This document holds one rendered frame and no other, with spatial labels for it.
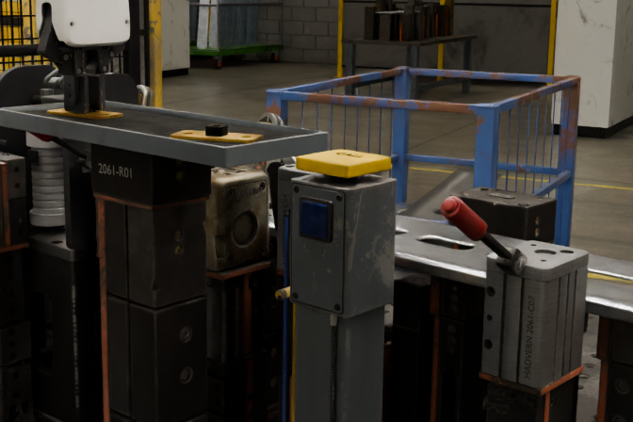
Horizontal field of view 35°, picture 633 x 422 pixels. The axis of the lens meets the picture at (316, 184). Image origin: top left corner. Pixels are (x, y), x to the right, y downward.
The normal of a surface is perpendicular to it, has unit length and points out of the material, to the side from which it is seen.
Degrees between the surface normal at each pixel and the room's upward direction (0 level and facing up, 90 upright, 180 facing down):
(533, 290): 90
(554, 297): 90
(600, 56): 90
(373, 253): 90
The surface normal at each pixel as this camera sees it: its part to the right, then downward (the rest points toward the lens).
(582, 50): -0.48, 0.17
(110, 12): 0.84, 0.09
